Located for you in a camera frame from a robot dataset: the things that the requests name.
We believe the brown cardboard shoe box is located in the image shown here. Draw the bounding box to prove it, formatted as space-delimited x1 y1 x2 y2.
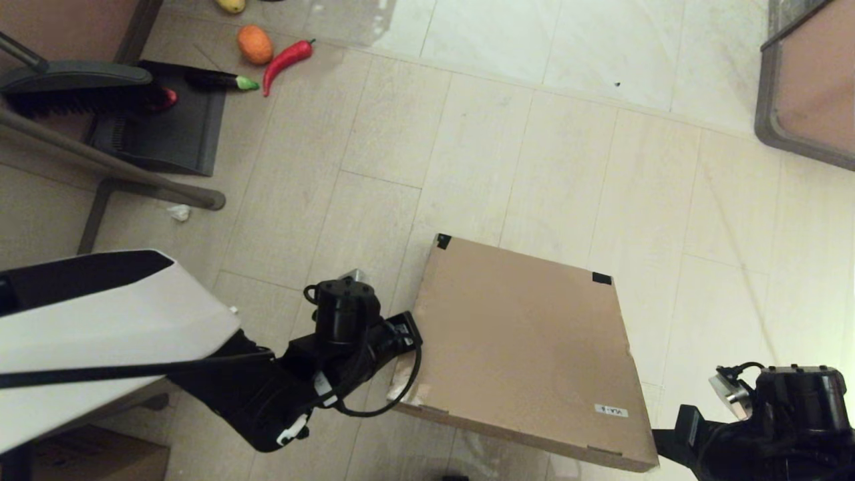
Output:
387 233 660 473

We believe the black dustpan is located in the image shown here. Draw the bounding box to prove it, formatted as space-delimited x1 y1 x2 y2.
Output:
87 60 228 177

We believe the red chili pepper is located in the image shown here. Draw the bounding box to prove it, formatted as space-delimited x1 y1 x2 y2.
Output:
263 39 315 98

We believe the dark purple eggplant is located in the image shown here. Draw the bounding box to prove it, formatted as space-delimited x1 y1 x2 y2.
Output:
184 69 261 92

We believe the orange fruit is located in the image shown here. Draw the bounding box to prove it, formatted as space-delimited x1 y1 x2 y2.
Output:
237 25 275 65

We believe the brown table grey edge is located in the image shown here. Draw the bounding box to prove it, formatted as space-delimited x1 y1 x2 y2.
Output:
754 0 855 172

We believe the grey black hand broom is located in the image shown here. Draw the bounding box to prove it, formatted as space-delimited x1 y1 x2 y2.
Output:
0 32 168 120

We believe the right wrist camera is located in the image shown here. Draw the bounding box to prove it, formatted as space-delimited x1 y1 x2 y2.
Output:
709 371 754 422

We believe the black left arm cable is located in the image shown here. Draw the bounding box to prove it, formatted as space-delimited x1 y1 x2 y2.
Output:
303 286 423 419

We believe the grey metal table frame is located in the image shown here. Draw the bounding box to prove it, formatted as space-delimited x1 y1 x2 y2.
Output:
0 107 226 256

